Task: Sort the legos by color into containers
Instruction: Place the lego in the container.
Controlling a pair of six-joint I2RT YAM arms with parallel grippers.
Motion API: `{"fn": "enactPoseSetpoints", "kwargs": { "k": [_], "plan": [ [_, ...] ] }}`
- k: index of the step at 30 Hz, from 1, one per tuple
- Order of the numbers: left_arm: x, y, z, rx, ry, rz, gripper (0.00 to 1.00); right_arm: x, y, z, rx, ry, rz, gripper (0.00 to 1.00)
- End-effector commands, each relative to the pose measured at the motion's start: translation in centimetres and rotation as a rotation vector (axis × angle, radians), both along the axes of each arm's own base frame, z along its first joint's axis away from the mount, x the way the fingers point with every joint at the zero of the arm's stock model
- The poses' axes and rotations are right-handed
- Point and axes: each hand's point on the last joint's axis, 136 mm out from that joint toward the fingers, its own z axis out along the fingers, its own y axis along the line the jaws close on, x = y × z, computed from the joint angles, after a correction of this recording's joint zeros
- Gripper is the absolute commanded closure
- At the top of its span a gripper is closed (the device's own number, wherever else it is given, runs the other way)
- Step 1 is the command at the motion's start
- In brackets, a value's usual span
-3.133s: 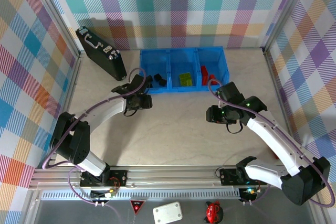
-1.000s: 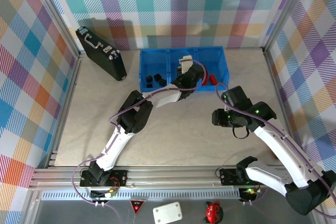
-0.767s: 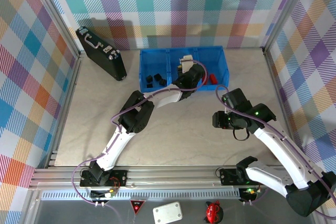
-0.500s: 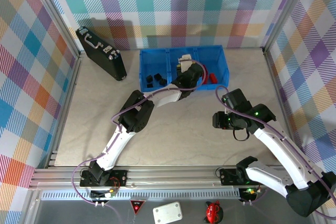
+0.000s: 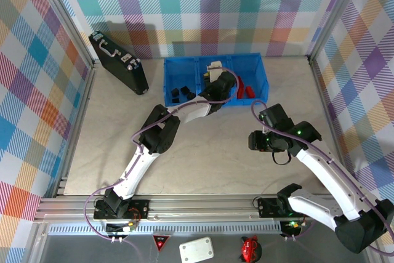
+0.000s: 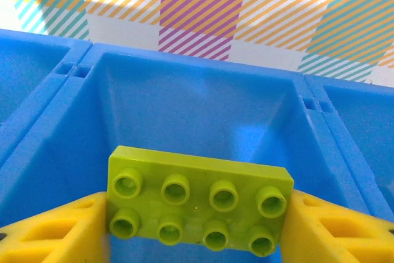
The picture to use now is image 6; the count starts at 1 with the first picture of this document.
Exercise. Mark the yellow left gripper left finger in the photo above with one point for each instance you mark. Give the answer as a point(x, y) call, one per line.
point(52, 235)

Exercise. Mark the green lego brick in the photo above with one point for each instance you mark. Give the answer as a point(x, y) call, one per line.
point(197, 207)

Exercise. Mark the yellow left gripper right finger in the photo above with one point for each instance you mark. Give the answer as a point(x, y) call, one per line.
point(338, 235)

